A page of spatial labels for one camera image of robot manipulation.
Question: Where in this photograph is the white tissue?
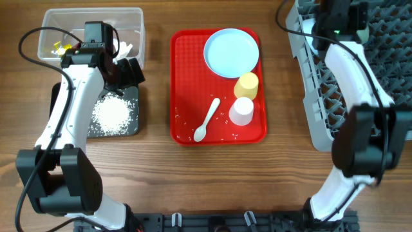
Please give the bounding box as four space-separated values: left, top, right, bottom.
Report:
113 39 133 61

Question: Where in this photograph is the white rice pile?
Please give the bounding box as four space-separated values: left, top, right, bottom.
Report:
87 92 139 137

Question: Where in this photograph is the yellow snack wrapper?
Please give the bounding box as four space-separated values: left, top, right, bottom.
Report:
51 41 72 57

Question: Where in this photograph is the white plastic spoon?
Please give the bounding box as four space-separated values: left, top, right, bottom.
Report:
194 98 221 142

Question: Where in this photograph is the light blue plate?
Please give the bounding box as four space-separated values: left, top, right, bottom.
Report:
203 28 259 79

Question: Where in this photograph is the white plastic cup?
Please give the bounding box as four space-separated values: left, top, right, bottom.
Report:
229 97 254 126

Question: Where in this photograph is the yellow plastic cup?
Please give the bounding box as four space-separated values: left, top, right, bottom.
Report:
234 72 259 100

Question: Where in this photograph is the light blue bowl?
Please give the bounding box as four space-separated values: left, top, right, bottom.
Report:
302 18 315 49

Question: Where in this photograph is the green bowl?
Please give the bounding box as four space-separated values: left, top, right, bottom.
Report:
357 26 370 44

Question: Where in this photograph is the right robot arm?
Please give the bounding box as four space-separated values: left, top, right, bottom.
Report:
306 1 411 229

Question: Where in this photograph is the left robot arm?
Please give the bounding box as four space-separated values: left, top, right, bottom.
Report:
15 21 144 231

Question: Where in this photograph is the grey dishwasher rack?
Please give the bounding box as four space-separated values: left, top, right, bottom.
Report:
289 1 411 151

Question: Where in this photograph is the black plastic tray bin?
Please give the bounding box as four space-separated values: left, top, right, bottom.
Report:
50 82 140 139

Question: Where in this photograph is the red serving tray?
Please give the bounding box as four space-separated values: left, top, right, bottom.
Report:
170 29 267 146

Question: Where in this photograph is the clear plastic bin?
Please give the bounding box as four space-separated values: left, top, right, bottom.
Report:
37 7 145 68

